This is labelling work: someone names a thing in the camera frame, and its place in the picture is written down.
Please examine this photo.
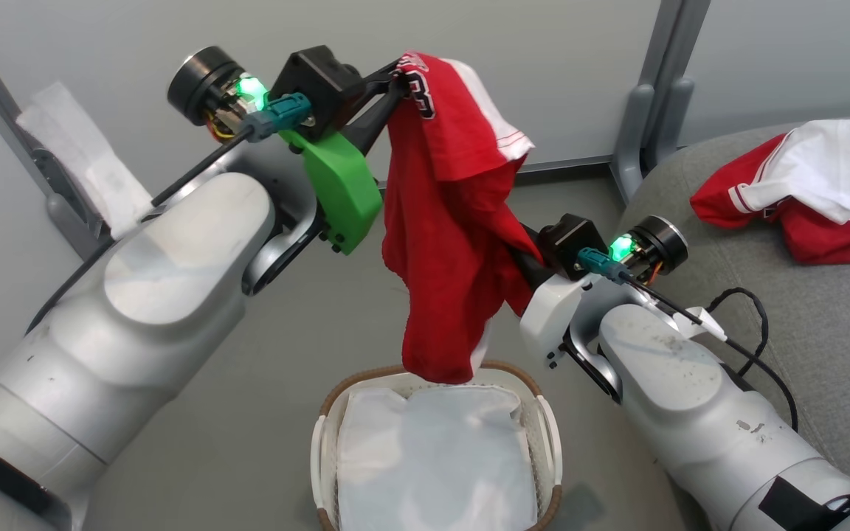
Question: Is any white translucent sheet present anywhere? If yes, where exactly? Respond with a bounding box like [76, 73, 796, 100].
[15, 81, 154, 241]

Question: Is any grey partition foot bar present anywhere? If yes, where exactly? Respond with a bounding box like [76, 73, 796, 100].
[45, 147, 114, 260]

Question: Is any red basketball shorts number 23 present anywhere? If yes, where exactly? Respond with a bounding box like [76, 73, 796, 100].
[382, 50, 544, 384]

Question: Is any white basket liner cloth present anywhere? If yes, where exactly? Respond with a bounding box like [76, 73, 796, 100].
[336, 383, 541, 531]

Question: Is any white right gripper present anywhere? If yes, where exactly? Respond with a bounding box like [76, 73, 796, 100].
[510, 227, 603, 369]

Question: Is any grey partition foot bracket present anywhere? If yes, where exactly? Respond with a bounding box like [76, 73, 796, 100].
[650, 76, 695, 174]
[609, 83, 654, 204]

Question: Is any woven white laundry basket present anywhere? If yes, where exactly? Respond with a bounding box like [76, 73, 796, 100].
[311, 360, 564, 531]

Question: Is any white cable label tag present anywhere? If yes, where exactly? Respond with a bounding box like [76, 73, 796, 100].
[672, 306, 728, 342]

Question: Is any grey fabric sofa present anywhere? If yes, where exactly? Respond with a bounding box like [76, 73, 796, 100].
[617, 111, 850, 495]

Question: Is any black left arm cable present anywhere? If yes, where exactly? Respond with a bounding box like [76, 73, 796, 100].
[151, 92, 314, 209]

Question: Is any red basketball jersey white trim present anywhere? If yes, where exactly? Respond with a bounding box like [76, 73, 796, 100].
[691, 119, 850, 265]

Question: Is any grey upright partition frame post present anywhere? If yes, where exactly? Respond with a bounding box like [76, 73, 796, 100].
[635, 0, 713, 159]

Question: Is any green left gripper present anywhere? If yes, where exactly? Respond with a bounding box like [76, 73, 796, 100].
[277, 62, 410, 256]

